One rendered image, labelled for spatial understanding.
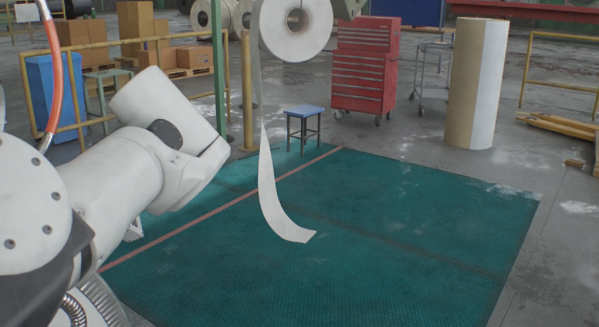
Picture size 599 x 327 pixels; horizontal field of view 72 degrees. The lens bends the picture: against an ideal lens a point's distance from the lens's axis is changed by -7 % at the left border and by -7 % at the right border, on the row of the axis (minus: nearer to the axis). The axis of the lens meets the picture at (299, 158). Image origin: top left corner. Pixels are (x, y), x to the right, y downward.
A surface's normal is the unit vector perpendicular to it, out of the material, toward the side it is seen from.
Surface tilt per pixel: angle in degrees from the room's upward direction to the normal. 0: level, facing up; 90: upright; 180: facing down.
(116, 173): 46
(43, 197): 52
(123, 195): 71
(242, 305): 0
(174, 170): 92
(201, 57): 90
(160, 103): 63
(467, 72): 90
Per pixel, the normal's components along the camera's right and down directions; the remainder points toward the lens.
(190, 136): 0.45, -0.14
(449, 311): 0.01, -0.93
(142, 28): 0.82, 0.21
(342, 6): -0.50, 0.77
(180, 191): 0.50, 0.63
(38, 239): 0.77, -0.52
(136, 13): -0.57, 0.29
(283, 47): 0.47, 0.32
